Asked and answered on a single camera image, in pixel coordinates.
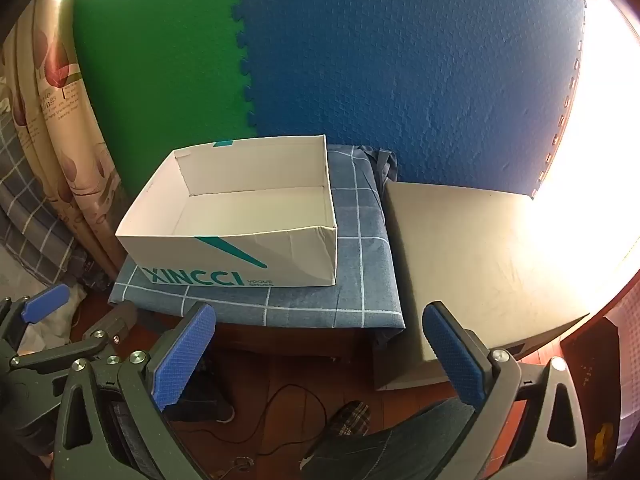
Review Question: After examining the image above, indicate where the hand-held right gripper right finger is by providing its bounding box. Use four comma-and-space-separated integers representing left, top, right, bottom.
422, 301, 588, 480

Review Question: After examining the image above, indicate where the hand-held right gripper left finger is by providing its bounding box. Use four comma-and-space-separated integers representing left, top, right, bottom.
54, 301, 217, 480

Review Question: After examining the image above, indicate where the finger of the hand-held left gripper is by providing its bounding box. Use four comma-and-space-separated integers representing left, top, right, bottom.
0, 282, 71, 358
7, 300, 140, 373

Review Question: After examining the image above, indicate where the white shoe box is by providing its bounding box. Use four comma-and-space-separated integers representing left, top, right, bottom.
115, 134, 338, 287

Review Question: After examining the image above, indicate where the grey checked bedding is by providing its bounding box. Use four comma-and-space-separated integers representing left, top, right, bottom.
0, 80, 91, 286

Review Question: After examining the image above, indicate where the large grey box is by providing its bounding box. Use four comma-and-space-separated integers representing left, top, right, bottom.
372, 180, 591, 392

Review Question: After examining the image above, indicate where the person's right leg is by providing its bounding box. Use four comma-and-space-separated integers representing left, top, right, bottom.
300, 400, 476, 480

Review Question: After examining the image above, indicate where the plaid slipper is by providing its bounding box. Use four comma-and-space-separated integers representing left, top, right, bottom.
325, 400, 373, 438

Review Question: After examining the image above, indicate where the blue checked cloth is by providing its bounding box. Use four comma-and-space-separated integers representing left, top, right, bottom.
107, 144, 407, 346

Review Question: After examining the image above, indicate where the dark brown board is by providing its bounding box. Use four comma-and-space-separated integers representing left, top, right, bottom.
560, 317, 626, 480

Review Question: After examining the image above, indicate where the small yellow object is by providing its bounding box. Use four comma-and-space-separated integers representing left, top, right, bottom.
592, 422, 615, 461

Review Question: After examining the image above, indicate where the floral beige curtain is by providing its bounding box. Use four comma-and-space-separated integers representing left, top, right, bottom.
0, 0, 131, 281

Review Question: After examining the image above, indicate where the green foam mat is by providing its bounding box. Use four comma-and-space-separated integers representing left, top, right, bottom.
70, 0, 258, 196

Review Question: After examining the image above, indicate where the blue foam mat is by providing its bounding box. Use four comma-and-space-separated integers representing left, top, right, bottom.
232, 0, 588, 198

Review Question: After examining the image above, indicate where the thin black cable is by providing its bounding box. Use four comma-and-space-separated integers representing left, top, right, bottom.
220, 384, 328, 461

